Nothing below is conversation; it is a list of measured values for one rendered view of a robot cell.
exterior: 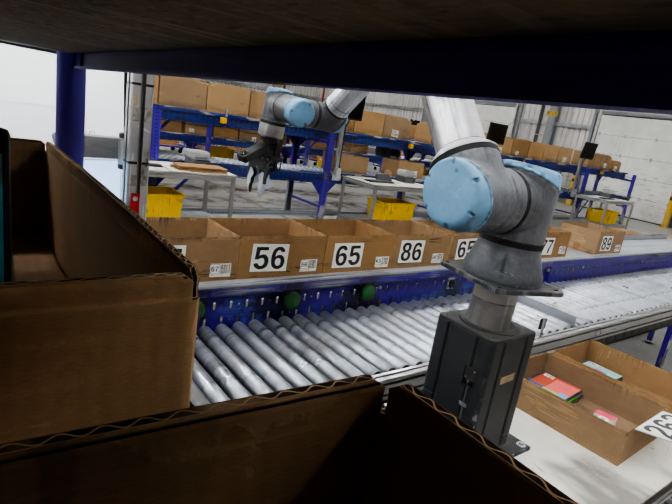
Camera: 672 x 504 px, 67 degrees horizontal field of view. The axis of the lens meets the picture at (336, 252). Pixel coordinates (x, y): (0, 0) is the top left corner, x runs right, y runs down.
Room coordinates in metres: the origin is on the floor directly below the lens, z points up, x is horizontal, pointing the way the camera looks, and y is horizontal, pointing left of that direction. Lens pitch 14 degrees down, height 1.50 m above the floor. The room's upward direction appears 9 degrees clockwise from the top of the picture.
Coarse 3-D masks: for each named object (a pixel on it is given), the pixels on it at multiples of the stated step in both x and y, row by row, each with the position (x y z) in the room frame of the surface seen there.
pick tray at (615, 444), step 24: (552, 360) 1.62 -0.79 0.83; (528, 384) 1.39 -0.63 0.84; (576, 384) 1.55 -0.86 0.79; (600, 384) 1.50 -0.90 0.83; (528, 408) 1.37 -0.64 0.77; (552, 408) 1.32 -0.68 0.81; (576, 408) 1.27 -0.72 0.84; (600, 408) 1.47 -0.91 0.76; (624, 408) 1.43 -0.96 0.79; (648, 408) 1.39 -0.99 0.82; (576, 432) 1.26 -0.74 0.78; (600, 432) 1.22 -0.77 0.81; (624, 432) 1.18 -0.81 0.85; (600, 456) 1.21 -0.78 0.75; (624, 456) 1.19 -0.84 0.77
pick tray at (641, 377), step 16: (560, 352) 1.69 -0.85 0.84; (576, 352) 1.78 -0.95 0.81; (592, 352) 1.83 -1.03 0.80; (608, 352) 1.79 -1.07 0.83; (592, 368) 1.56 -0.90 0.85; (608, 368) 1.77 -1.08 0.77; (624, 368) 1.73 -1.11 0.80; (640, 368) 1.70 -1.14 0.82; (656, 368) 1.66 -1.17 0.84; (624, 384) 1.48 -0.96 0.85; (640, 384) 1.68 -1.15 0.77; (656, 384) 1.65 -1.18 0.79; (656, 400) 1.41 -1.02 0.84
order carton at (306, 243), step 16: (224, 224) 2.04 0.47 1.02; (240, 224) 2.08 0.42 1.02; (256, 224) 2.13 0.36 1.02; (272, 224) 2.18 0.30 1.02; (288, 224) 2.23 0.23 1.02; (240, 240) 1.77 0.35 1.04; (256, 240) 1.81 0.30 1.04; (272, 240) 1.85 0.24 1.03; (288, 240) 1.90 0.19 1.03; (304, 240) 1.94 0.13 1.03; (320, 240) 1.99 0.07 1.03; (240, 256) 1.78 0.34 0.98; (288, 256) 1.90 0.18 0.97; (304, 256) 1.95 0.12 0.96; (320, 256) 2.00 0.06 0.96; (240, 272) 1.78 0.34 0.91; (256, 272) 1.82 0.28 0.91; (272, 272) 1.87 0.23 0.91; (288, 272) 1.91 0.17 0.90; (304, 272) 1.96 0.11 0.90; (320, 272) 2.01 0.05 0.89
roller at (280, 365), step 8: (232, 328) 1.69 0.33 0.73; (240, 328) 1.66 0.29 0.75; (248, 328) 1.67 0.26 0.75; (240, 336) 1.64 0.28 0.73; (248, 336) 1.61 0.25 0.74; (256, 336) 1.61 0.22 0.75; (248, 344) 1.59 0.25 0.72; (256, 344) 1.56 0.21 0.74; (264, 344) 1.56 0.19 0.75; (256, 352) 1.54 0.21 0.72; (264, 352) 1.52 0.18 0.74; (272, 352) 1.51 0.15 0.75; (264, 360) 1.50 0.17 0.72; (272, 360) 1.47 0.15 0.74; (280, 360) 1.46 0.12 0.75; (280, 368) 1.43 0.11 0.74; (288, 368) 1.42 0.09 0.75; (288, 376) 1.39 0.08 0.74; (296, 376) 1.38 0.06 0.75; (296, 384) 1.36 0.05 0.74; (304, 384) 1.34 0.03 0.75
